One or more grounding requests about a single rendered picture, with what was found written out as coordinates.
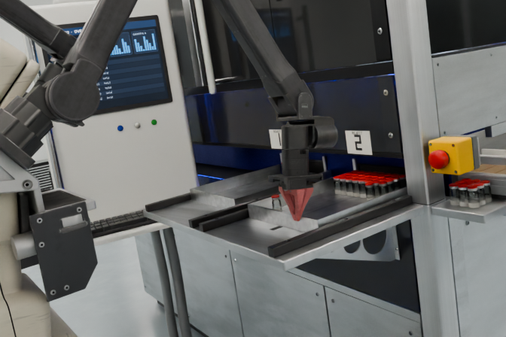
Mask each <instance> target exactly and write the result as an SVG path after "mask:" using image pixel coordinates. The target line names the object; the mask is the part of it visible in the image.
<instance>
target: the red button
mask: <svg viewBox="0 0 506 337"><path fill-rule="evenodd" d="M428 162H429V164H430V166H431V167H432V168H434V169H443V168H445V167H446V166H447V165H448V162H449V159H448V156H447V154H446V153H445V152H444V151H443V150H435V151H432V152H431V153H430V154H429V157H428Z"/></svg>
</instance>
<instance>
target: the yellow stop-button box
mask: <svg viewBox="0 0 506 337"><path fill-rule="evenodd" d="M428 146H429V153H431V152H432V151H435V150H443V151H444V152H445V153H446V154H447V156H448V159H449V162H448V165H447V166H446V167H445V168H442V169H435V168H432V167H431V172H433V173H439V174H448V175H462V174H464V173H466V172H470V171H472V170H475V169H478V168H479V167H480V164H479V155H478V146H477V136H476V135H445V136H444V137H441V138H436V139H434V140H431V141H429V142H428Z"/></svg>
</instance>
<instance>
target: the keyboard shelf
mask: <svg viewBox="0 0 506 337"><path fill-rule="evenodd" d="M169 227H170V226H167V225H165V224H162V223H159V222H158V223H152V224H148V225H145V226H140V227H136V228H133V229H128V230H124V231H121V232H116V233H112V234H109V235H104V236H100V237H97V238H94V239H93V241H94V245H95V246H98V245H101V244H107V243H110V242H113V241H118V240H121V239H125V238H130V237H133V236H137V235H142V234H145V233H149V232H154V231H157V230H160V229H165V228H169Z"/></svg>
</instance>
